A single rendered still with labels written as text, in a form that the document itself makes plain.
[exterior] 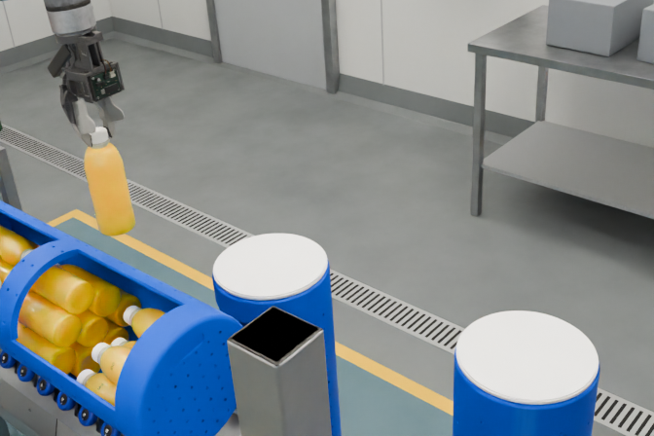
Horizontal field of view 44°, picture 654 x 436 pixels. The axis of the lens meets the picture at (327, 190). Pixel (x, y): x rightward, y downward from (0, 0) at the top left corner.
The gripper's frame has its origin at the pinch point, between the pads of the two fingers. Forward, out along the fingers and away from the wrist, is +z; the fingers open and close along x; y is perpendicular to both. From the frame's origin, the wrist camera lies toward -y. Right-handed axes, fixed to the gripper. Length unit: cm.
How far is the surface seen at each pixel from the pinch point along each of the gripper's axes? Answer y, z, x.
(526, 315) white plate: 58, 53, 54
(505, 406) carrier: 67, 55, 29
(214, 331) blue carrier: 24.1, 34.9, -1.1
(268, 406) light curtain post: 86, -8, -41
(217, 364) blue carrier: 23.7, 42.4, -1.8
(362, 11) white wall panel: -203, 85, 324
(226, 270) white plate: -8, 49, 28
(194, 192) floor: -207, 143, 168
